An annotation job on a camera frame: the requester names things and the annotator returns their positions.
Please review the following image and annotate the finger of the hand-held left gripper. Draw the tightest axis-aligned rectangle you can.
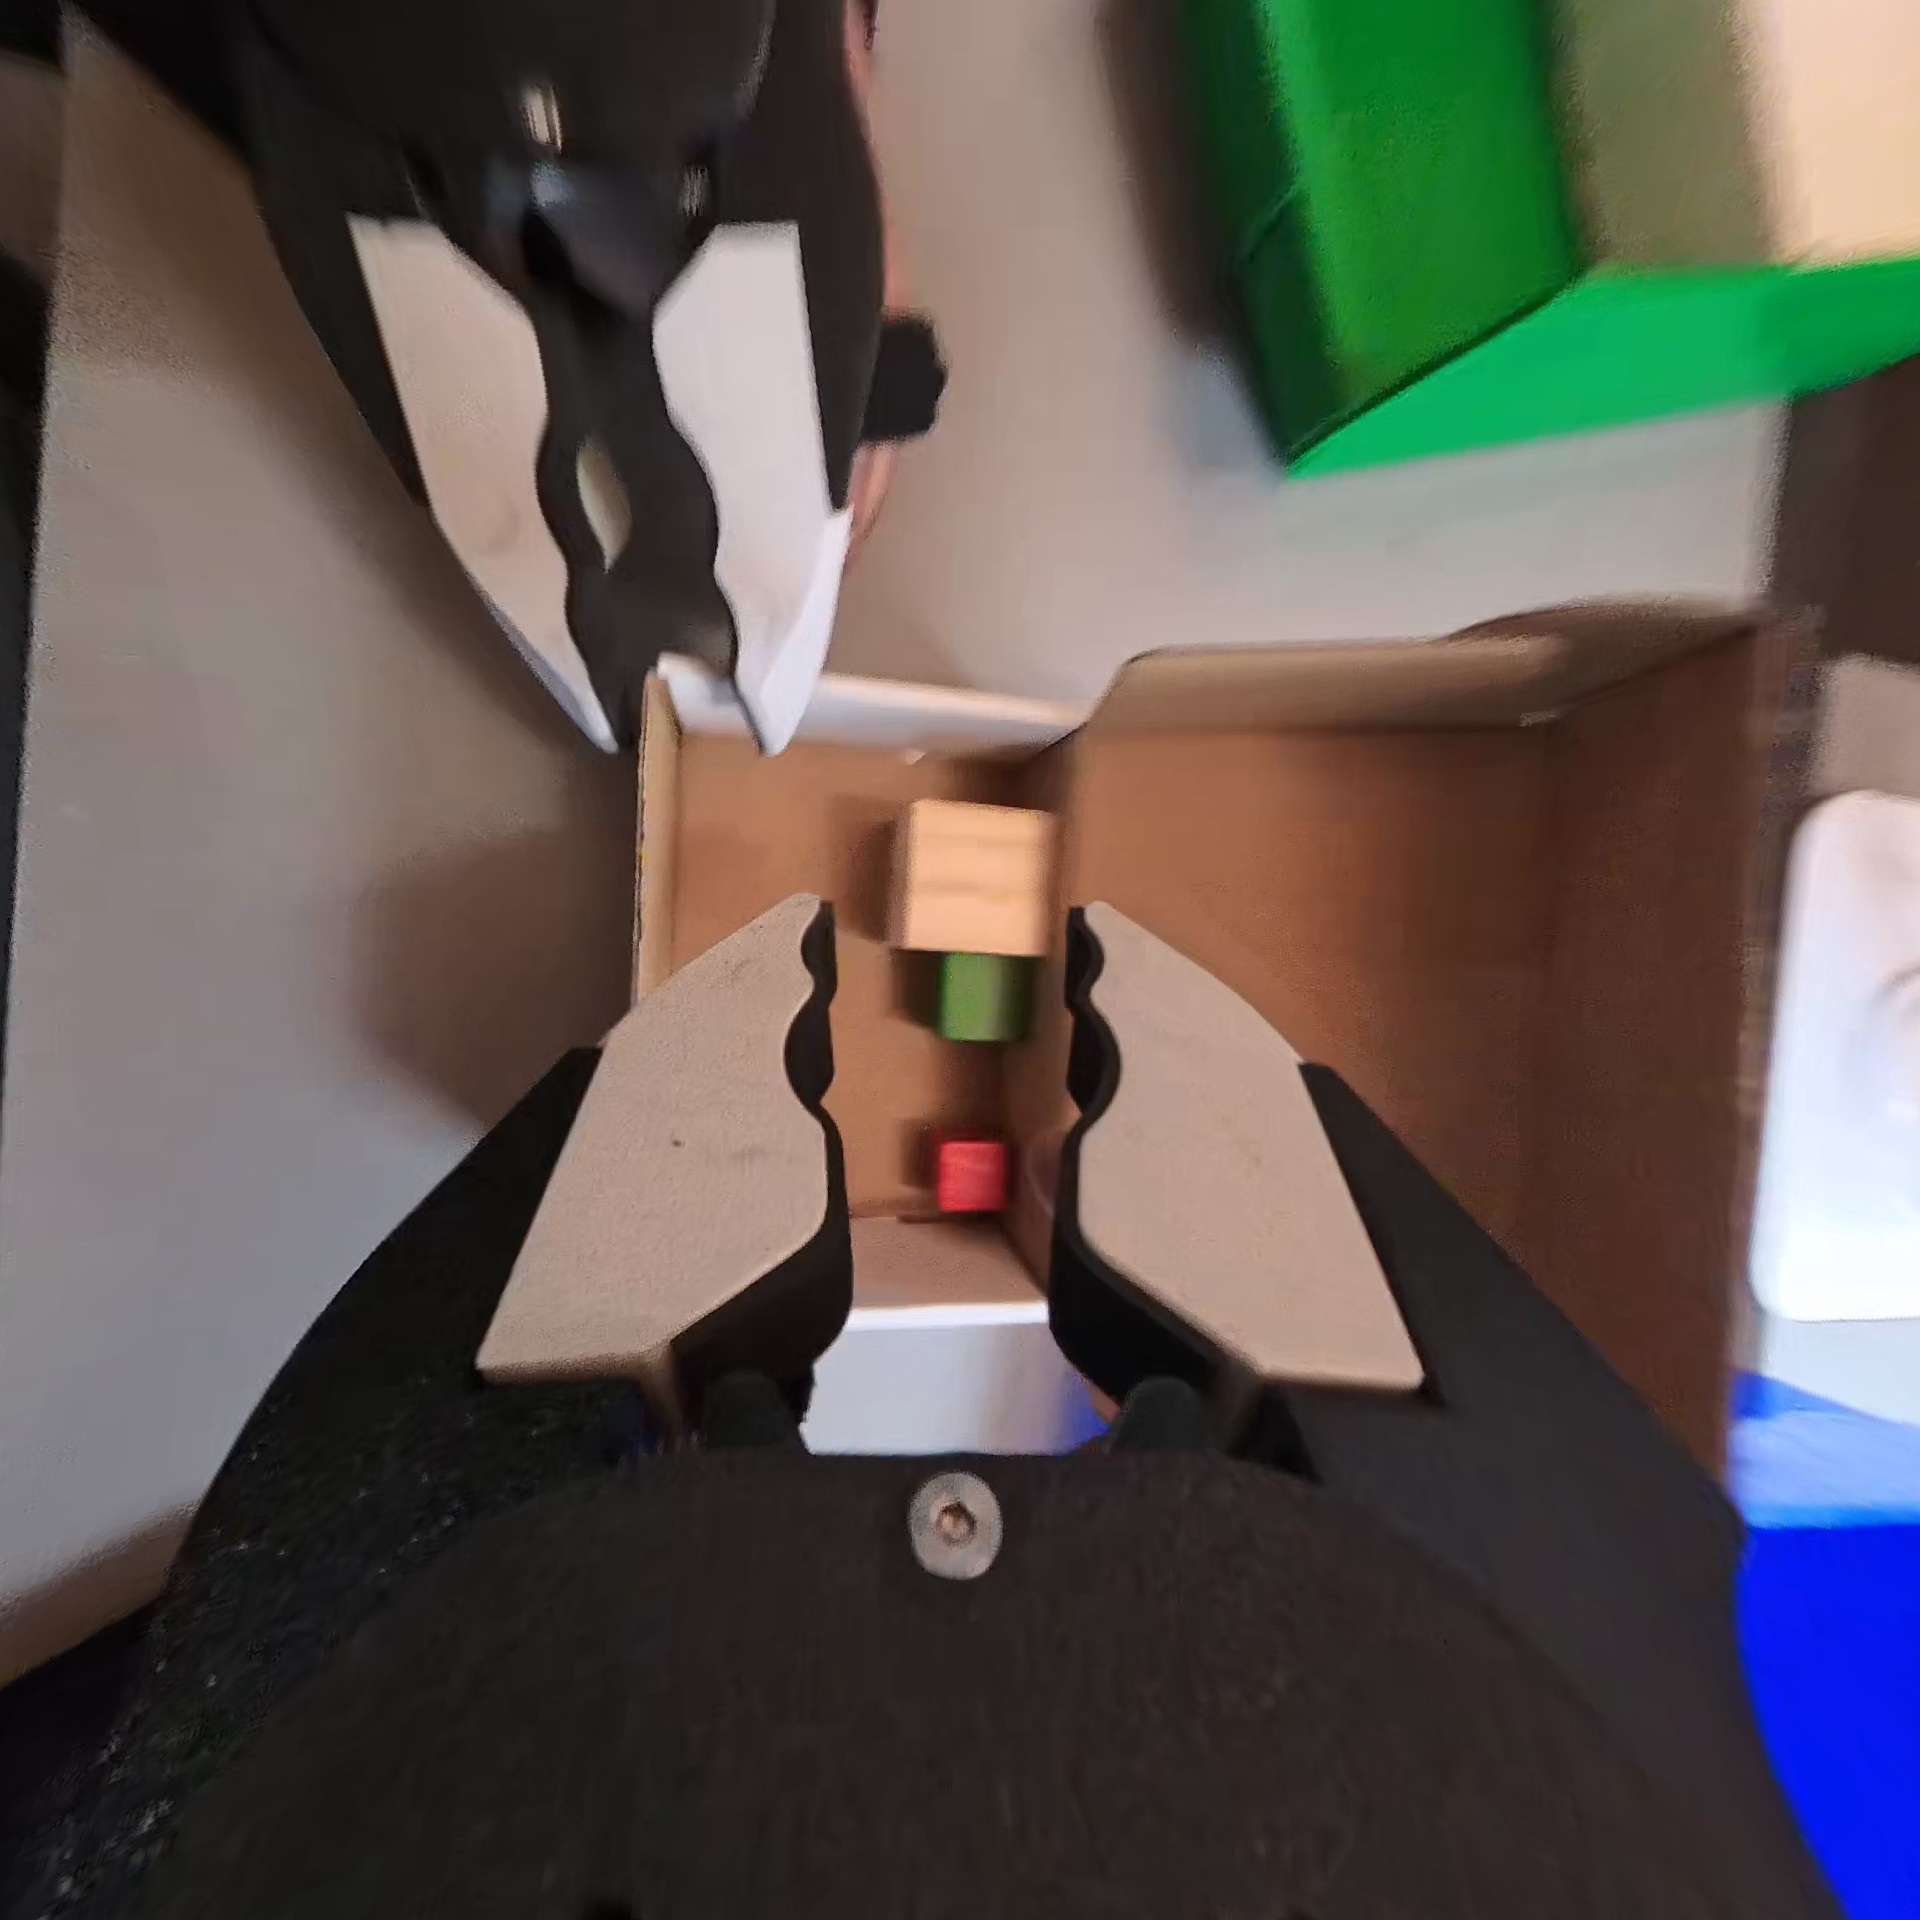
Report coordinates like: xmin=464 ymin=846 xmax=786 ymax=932
xmin=656 ymin=221 xmax=857 ymax=757
xmin=347 ymin=215 xmax=633 ymax=754

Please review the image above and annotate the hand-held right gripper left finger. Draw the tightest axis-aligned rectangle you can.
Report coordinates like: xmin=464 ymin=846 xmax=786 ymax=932
xmin=478 ymin=895 xmax=857 ymax=1397

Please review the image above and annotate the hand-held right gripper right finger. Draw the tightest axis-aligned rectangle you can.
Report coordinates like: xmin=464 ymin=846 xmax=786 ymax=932
xmin=1043 ymin=903 xmax=1426 ymax=1402

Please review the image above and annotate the green wooden cube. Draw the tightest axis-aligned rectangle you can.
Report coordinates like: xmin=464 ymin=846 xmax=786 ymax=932
xmin=936 ymin=951 xmax=1037 ymax=1045

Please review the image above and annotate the white cardboard mailer box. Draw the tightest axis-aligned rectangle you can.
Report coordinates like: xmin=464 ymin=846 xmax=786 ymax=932
xmin=631 ymin=598 xmax=1823 ymax=1465

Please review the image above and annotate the plain wooden cube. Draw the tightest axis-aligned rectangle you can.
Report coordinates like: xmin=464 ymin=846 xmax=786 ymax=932
xmin=886 ymin=799 xmax=1058 ymax=958

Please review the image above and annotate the green plastic bin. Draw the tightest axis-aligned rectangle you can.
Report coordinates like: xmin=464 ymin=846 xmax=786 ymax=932
xmin=1183 ymin=0 xmax=1920 ymax=481

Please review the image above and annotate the blue plastic bin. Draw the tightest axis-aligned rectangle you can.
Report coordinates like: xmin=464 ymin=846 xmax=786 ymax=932
xmin=1726 ymin=1372 xmax=1920 ymax=1920

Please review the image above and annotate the grey desk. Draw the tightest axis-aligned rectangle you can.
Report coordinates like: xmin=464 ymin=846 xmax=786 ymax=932
xmin=0 ymin=0 xmax=1920 ymax=1695

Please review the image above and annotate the person's left hand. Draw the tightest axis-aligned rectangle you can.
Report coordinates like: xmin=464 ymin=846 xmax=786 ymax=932
xmin=833 ymin=434 xmax=904 ymax=584

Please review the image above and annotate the wooden board document stand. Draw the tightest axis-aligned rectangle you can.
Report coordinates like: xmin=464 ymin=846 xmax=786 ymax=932
xmin=1745 ymin=791 xmax=1920 ymax=1325

